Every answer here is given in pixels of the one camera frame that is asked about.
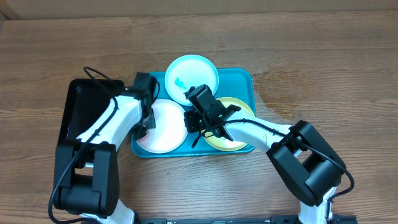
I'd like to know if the yellow green plate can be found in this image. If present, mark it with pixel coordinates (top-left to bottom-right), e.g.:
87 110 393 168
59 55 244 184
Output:
205 97 255 152

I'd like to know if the white plate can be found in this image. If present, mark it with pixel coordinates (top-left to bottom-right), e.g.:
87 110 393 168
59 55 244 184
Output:
136 99 187 154

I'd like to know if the light blue plate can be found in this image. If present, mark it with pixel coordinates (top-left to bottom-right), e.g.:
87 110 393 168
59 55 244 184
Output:
164 55 219 106

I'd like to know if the red black sponge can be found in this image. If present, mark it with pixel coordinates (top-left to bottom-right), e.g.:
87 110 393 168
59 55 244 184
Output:
133 127 147 141

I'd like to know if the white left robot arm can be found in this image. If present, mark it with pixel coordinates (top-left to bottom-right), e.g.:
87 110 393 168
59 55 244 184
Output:
48 67 160 223

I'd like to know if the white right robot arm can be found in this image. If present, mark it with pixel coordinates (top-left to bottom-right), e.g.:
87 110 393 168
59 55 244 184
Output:
184 85 347 223

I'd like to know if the blue plastic tray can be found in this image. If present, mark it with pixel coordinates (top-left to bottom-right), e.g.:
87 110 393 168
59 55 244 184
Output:
131 68 256 159

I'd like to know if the black tray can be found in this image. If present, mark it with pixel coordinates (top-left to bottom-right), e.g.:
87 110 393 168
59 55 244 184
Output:
56 78 124 151

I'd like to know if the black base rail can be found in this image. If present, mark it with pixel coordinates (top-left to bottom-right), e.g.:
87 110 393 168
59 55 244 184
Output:
136 215 358 224

